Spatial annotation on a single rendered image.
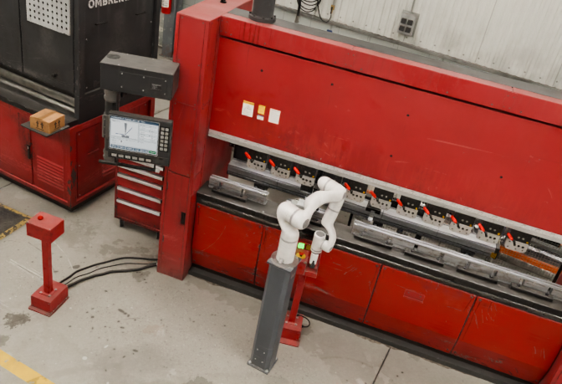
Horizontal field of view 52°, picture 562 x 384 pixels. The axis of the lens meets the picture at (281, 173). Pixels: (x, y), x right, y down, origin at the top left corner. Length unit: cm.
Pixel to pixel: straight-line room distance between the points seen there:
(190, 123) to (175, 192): 64
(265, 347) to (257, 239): 88
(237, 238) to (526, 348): 237
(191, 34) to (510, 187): 242
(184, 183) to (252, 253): 82
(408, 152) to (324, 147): 61
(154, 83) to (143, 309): 188
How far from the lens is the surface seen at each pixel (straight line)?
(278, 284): 397
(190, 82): 423
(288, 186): 482
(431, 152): 416
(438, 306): 471
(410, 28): 815
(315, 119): 421
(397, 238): 453
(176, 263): 509
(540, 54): 809
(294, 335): 478
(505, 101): 399
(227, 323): 486
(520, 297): 462
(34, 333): 479
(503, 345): 491
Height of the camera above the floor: 343
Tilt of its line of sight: 30 degrees down
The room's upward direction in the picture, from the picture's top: 11 degrees clockwise
